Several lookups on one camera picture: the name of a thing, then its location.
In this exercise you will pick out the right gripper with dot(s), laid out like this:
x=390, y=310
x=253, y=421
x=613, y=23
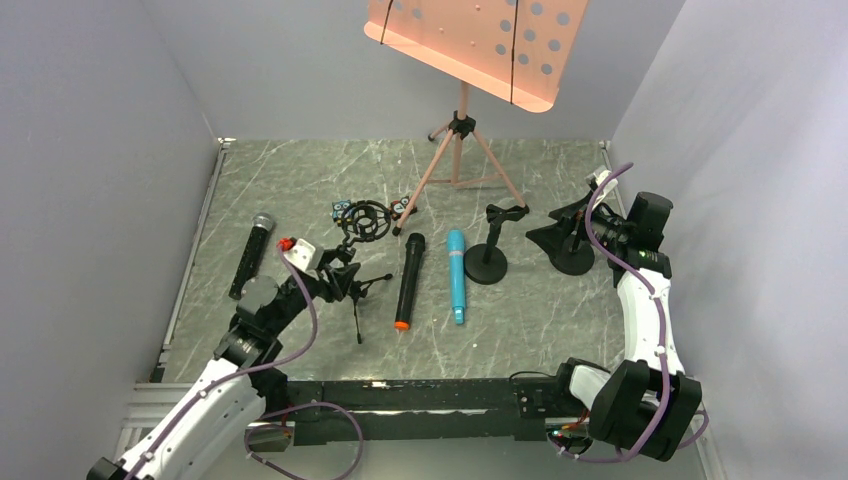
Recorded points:
x=589, y=221

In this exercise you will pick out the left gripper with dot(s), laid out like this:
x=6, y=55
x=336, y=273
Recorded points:
x=334, y=276

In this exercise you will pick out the black round base clip stand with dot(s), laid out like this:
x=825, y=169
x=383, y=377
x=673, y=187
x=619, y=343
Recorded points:
x=573, y=253

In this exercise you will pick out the black microphone orange end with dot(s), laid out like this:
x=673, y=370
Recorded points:
x=414, y=252

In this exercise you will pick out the black microphone silver mesh head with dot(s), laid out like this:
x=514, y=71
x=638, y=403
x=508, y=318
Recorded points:
x=262, y=226

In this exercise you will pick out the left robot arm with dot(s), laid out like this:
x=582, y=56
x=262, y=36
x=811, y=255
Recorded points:
x=242, y=379

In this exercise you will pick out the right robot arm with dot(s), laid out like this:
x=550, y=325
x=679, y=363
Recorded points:
x=647, y=402

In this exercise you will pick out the black round base mic stand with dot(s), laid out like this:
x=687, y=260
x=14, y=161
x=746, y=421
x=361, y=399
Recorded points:
x=485, y=263

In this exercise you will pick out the pink music stand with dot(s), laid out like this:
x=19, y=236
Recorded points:
x=516, y=51

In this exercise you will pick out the blue owl toy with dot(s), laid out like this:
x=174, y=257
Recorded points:
x=339, y=208

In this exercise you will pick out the brown owl toy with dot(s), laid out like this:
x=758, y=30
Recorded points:
x=398, y=207

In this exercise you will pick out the blue microphone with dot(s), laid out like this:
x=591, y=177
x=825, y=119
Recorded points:
x=455, y=245

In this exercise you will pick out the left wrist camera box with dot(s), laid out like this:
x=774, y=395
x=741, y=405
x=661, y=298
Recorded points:
x=300, y=253

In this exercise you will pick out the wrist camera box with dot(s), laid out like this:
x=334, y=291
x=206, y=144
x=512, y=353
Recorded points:
x=300, y=253
x=597, y=177

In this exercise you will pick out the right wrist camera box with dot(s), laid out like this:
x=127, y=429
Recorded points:
x=597, y=177

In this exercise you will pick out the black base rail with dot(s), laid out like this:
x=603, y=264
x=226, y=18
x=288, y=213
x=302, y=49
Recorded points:
x=411, y=407

